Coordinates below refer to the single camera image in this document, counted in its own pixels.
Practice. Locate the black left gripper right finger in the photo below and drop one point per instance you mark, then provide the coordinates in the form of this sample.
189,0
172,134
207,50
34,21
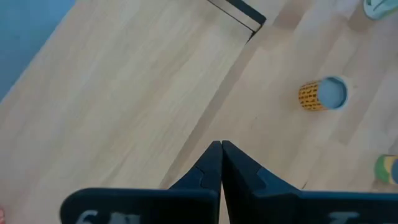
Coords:
295,208

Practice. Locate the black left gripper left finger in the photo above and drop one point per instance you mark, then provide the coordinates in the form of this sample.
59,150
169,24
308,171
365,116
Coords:
140,207

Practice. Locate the yellow mushroom can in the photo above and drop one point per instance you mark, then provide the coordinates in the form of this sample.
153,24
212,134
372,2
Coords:
387,168

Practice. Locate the yellow bean-pattern can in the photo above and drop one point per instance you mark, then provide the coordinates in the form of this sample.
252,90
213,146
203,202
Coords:
323,94

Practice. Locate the teal can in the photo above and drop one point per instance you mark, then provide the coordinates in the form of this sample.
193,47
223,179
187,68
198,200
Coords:
381,7

